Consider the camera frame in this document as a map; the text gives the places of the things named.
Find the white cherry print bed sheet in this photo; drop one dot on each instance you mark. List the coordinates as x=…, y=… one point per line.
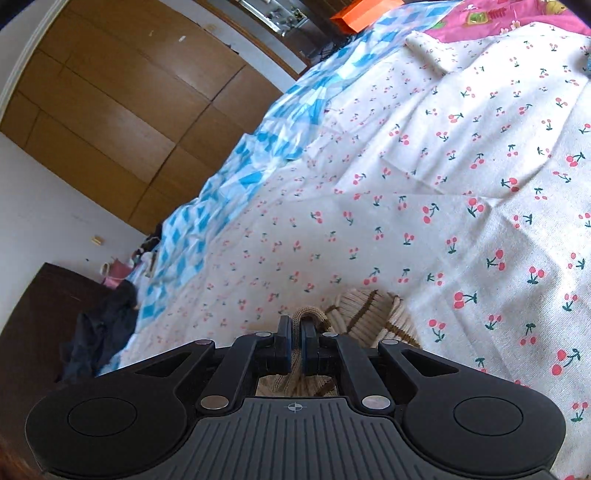
x=415, y=184

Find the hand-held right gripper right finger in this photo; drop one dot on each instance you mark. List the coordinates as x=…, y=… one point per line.
x=305, y=345

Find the blue and white checkered quilt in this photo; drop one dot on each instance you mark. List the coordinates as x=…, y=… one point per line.
x=286, y=120

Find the wooden wardrobe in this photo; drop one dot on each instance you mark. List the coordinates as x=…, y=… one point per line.
x=115, y=106

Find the pink cartoon print sheet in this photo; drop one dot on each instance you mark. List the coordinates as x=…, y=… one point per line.
x=508, y=14

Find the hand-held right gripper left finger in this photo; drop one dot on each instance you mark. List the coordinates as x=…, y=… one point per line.
x=286, y=345

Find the black and white small cloth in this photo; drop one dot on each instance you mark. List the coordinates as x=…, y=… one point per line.
x=147, y=251

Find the pink bag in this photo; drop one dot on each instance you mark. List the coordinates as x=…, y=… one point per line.
x=117, y=277

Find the beige brown-striped knit sweater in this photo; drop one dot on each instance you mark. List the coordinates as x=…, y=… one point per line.
x=364, y=314

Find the dark navy jacket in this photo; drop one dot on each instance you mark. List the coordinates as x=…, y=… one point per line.
x=101, y=332

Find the dark wooden headboard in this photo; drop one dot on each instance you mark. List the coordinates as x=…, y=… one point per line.
x=37, y=332

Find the orange box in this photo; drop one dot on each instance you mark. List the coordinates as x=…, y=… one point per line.
x=360, y=16

